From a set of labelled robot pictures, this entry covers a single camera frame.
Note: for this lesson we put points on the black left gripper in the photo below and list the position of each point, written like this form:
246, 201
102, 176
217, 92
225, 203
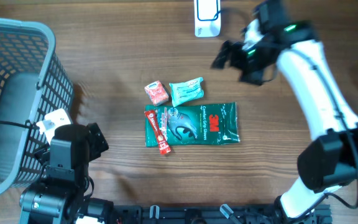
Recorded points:
102, 144

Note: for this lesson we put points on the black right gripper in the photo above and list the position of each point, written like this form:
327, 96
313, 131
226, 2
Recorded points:
235, 48

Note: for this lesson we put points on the light teal wipes packet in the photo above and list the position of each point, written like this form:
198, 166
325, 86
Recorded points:
186, 91

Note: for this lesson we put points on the red coffee stick sachet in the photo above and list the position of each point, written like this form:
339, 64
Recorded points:
162, 143

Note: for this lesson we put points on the green 3M gloves packet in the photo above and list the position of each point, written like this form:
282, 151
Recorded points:
212, 124

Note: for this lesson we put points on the small red white box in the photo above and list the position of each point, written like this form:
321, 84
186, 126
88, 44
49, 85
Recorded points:
157, 93

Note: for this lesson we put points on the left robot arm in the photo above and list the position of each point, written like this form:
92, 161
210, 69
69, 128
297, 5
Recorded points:
59, 193

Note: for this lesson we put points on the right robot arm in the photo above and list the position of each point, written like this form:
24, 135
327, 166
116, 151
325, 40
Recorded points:
331, 160

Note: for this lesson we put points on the white barcode scanner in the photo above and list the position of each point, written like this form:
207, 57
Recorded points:
207, 19

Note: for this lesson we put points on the grey plastic mesh basket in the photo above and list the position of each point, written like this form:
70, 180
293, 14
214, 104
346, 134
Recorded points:
33, 83

